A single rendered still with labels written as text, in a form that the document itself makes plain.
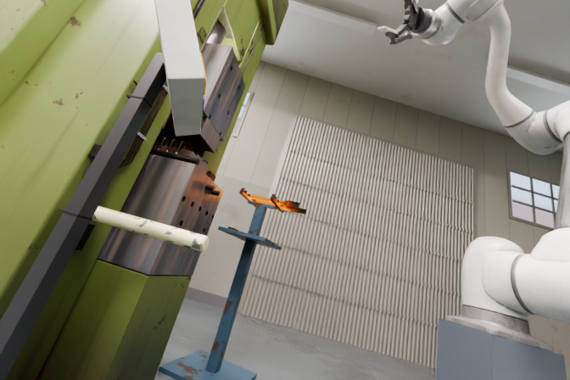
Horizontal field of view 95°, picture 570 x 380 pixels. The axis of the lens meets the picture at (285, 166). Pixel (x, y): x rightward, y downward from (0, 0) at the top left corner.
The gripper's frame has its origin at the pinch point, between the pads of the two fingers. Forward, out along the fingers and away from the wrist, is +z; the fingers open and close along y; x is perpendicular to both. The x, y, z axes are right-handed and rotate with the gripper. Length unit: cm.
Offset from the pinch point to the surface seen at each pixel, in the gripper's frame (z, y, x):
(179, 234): 59, -73, -11
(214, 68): 28, -22, -73
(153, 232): 65, -74, -17
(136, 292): 68, -103, -30
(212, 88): 31, -32, -66
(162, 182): 56, -71, -52
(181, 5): 58, -13, -15
